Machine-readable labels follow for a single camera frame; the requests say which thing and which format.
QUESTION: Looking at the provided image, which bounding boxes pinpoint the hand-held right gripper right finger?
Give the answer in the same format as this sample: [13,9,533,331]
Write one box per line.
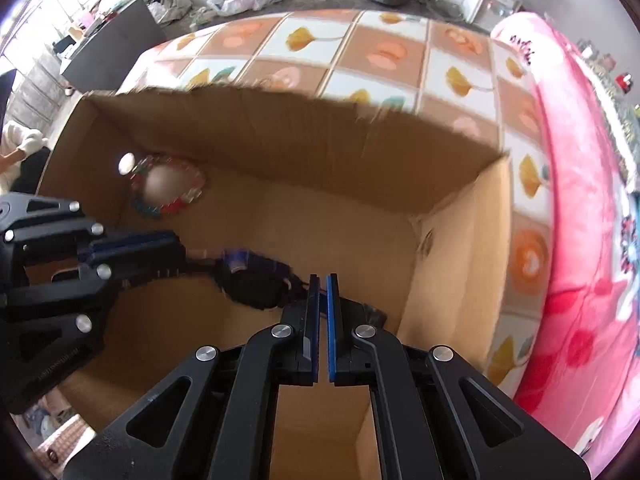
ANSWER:
[326,274,593,480]

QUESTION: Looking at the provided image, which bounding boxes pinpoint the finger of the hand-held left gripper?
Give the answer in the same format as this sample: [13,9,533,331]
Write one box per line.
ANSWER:
[0,255,190,415]
[0,194,187,273]

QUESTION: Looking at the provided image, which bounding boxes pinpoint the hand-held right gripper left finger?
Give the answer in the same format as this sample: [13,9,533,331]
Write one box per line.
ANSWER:
[62,274,321,480]

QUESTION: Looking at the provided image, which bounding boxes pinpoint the dark purple smartwatch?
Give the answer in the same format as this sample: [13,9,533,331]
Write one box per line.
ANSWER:
[185,247,387,327]

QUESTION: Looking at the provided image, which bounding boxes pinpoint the brown cardboard box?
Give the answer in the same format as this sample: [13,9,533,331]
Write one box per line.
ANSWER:
[37,85,513,480]

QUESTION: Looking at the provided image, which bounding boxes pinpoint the grey cabinet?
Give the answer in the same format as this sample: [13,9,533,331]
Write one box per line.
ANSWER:
[60,0,168,93]

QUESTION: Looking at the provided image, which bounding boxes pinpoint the pink floral blanket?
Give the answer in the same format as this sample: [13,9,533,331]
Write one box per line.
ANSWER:
[490,12,640,478]

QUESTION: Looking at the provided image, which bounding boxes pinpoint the white water dispenser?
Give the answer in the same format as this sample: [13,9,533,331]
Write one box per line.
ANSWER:
[462,0,523,31]

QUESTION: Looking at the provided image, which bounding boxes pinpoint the multicoloured bead bracelet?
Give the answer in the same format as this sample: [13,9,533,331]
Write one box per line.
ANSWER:
[129,154,207,218]

